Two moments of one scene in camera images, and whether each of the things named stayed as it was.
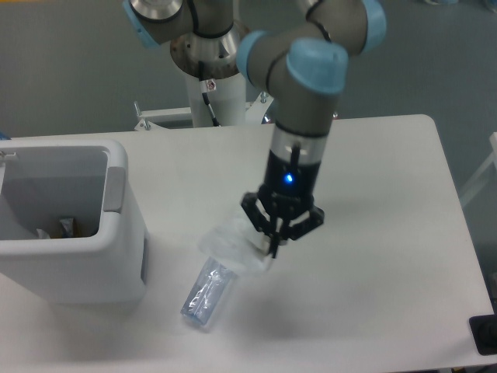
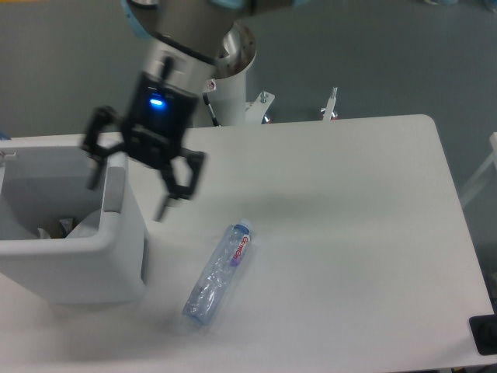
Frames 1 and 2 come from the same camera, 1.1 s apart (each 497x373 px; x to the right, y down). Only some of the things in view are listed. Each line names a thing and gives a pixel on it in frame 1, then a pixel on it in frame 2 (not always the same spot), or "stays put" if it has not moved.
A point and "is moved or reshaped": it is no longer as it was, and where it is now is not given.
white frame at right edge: (490, 164) stays put
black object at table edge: (484, 330) stays put
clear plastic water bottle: (208, 291) is moved or reshaped
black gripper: (288, 190) → (160, 116)
